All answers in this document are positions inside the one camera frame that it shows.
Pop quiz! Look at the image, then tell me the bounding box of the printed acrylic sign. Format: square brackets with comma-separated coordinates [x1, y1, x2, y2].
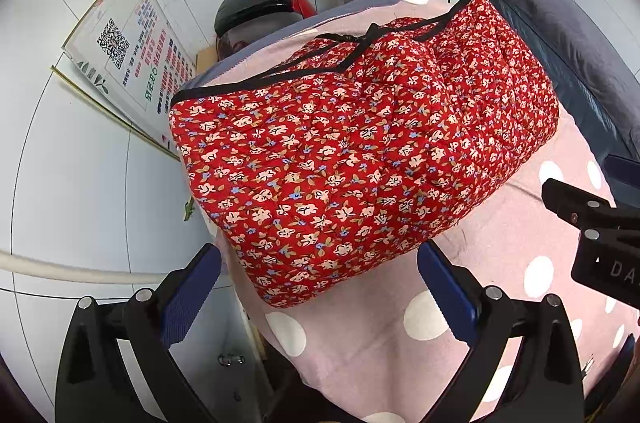
[61, 0, 197, 154]

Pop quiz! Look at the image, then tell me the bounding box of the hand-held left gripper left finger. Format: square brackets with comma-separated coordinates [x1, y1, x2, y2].
[55, 243, 223, 423]

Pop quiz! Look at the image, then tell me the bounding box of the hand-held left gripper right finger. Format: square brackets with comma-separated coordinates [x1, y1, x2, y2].
[416, 240, 585, 423]

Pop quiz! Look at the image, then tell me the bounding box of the white pipe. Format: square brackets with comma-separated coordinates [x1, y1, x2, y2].
[0, 250, 168, 286]

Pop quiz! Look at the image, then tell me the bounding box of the red floral quilted jacket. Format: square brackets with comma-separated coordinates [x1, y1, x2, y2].
[169, 0, 560, 309]

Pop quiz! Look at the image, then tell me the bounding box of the dark grey duvet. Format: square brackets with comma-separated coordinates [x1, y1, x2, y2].
[492, 0, 640, 164]

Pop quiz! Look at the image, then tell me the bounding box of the pink dotted deer blanket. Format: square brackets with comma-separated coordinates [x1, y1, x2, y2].
[172, 0, 640, 423]

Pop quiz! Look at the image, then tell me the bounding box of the black and red appliance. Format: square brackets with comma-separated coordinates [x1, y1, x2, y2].
[214, 0, 318, 59]

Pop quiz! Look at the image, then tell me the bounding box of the bed frame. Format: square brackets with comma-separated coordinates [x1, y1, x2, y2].
[215, 273, 311, 423]

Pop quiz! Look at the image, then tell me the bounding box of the cardboard piece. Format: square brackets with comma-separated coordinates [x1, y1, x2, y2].
[195, 48, 221, 80]

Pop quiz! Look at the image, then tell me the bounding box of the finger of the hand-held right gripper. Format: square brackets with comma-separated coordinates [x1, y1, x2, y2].
[602, 154, 640, 188]
[541, 177, 640, 233]

